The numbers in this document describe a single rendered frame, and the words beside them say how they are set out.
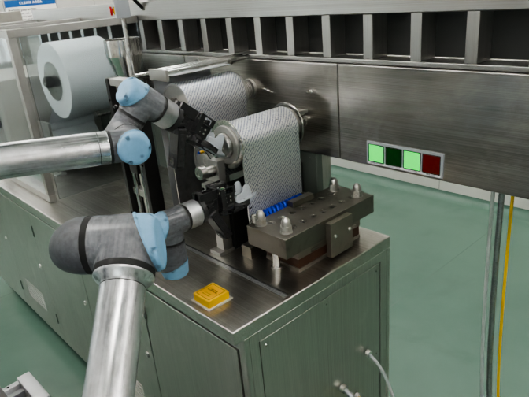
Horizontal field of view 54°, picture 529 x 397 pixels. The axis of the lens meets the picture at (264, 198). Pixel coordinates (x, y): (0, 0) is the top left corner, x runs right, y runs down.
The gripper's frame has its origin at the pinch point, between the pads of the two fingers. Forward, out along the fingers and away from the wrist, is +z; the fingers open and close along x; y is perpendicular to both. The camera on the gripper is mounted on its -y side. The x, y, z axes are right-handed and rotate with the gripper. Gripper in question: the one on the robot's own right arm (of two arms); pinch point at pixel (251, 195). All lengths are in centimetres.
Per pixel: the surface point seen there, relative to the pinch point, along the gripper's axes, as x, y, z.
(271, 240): -14.5, -7.9, -6.4
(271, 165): -0.2, 7.1, 8.6
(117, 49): 73, 41, 3
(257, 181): -0.3, 3.8, 2.7
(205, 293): -9.4, -16.7, -27.5
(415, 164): -37.1, 8.4, 29.4
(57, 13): 187, 53, 31
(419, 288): 24, -110, 137
